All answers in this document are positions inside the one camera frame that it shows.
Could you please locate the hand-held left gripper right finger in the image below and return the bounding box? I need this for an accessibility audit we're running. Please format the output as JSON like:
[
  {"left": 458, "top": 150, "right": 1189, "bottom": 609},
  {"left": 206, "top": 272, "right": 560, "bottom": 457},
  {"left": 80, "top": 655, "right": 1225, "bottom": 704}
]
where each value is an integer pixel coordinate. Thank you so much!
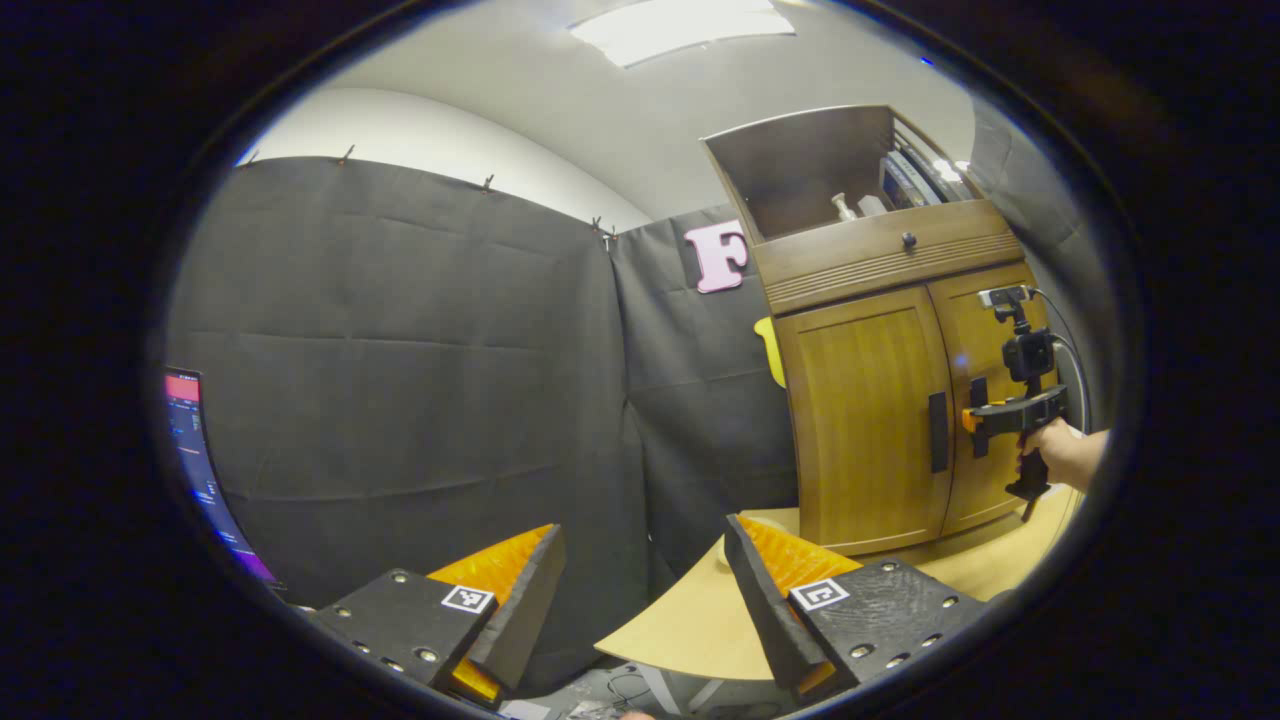
[{"left": 722, "top": 514, "right": 991, "bottom": 706}]

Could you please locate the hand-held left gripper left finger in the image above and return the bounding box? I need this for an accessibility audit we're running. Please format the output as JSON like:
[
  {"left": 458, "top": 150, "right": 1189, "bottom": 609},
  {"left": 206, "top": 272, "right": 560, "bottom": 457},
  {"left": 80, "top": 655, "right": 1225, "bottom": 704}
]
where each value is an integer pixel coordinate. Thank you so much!
[{"left": 310, "top": 523, "right": 567, "bottom": 706}]

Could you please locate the wooden cabinet door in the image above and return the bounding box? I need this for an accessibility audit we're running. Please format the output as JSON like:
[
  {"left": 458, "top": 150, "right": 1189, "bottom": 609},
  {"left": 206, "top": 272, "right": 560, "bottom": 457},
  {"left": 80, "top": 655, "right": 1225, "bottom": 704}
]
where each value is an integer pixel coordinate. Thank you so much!
[
  {"left": 927, "top": 262, "right": 1061, "bottom": 537},
  {"left": 775, "top": 287, "right": 954, "bottom": 557}
]

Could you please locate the wooden double-door shoe cabinet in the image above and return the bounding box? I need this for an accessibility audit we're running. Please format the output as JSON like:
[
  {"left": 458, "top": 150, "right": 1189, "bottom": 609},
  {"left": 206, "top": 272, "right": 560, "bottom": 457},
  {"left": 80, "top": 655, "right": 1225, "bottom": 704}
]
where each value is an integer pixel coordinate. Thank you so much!
[{"left": 700, "top": 104, "right": 1077, "bottom": 558}]

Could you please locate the wooden drawer with black knob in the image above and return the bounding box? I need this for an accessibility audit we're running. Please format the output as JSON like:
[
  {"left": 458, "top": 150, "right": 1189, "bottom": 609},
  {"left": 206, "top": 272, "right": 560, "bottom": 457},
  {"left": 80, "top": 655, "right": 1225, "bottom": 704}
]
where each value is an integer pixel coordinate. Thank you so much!
[{"left": 752, "top": 200, "right": 1023, "bottom": 289}]

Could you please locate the dark grey upright book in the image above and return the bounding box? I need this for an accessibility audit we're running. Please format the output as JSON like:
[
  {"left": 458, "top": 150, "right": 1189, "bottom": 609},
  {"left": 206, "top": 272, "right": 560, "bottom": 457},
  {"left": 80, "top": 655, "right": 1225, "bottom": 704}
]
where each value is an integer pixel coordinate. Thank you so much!
[{"left": 912, "top": 148, "right": 956, "bottom": 201}]

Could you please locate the grey-blue upright book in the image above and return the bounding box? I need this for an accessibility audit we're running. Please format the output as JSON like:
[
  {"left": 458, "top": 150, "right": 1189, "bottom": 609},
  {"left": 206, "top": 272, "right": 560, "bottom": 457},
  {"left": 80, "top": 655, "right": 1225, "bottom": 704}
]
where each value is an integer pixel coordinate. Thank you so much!
[{"left": 895, "top": 152, "right": 936, "bottom": 205}]

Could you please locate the black backdrop cloth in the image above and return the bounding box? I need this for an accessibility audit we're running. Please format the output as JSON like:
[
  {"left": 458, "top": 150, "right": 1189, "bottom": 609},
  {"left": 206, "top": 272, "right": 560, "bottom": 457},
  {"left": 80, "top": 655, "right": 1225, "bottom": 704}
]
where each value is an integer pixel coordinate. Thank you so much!
[{"left": 165, "top": 95, "right": 1116, "bottom": 693}]

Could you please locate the computer monitor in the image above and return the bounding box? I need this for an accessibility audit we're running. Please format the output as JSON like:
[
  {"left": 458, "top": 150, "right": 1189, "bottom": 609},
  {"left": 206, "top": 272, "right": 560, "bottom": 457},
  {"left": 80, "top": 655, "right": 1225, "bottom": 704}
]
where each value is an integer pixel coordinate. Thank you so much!
[{"left": 165, "top": 368, "right": 277, "bottom": 587}]

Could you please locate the ceiling light panel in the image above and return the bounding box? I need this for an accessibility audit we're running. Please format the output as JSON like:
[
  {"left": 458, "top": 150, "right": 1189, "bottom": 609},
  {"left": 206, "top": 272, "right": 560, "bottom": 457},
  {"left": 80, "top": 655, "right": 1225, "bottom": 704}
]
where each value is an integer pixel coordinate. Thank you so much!
[{"left": 570, "top": 0, "right": 797, "bottom": 69}]

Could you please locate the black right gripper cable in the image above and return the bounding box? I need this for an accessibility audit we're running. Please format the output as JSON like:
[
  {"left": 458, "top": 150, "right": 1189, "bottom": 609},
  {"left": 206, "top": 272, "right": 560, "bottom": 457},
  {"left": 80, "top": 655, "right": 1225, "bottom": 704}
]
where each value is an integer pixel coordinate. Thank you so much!
[{"left": 1030, "top": 288, "right": 1093, "bottom": 433}]

